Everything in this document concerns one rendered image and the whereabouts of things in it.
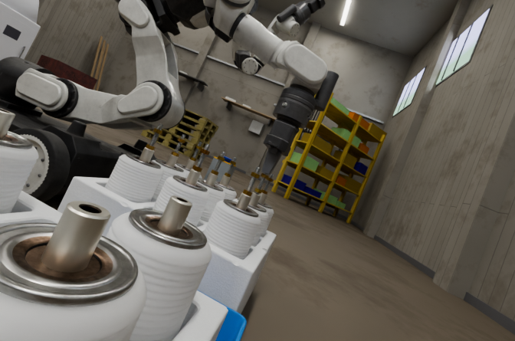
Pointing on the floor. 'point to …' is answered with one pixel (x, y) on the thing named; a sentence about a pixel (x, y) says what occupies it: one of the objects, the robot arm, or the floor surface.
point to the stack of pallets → (201, 133)
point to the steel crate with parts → (60, 70)
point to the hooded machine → (17, 17)
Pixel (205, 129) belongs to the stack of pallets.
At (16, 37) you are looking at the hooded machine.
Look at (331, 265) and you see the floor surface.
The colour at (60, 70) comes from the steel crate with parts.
